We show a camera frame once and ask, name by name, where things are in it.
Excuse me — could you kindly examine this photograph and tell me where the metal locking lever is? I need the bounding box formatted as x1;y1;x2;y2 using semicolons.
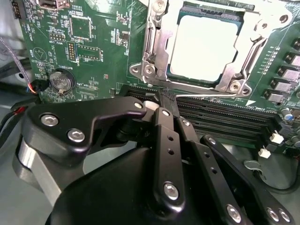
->
174;92;238;98

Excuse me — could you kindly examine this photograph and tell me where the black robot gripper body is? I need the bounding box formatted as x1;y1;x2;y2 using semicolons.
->
45;146;270;225

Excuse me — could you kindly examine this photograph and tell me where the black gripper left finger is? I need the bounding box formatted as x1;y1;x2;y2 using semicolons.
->
13;90;186;208

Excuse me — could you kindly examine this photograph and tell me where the silver CPU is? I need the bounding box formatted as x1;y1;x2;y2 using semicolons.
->
168;4;246;83

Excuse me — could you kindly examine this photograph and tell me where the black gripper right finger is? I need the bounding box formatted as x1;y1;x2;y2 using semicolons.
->
167;90;297;225

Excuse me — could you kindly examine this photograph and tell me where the metal socket cover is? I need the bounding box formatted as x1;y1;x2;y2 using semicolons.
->
142;0;269;93

